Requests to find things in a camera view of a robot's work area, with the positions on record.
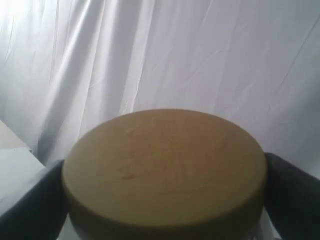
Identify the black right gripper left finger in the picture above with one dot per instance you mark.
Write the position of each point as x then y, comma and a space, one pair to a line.
38, 209

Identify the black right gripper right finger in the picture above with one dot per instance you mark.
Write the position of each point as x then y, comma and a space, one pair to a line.
292, 200

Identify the clear jar with gold lid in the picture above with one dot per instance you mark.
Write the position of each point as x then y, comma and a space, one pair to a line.
165, 174

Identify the white backdrop curtain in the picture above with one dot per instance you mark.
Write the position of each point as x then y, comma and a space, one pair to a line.
68, 65

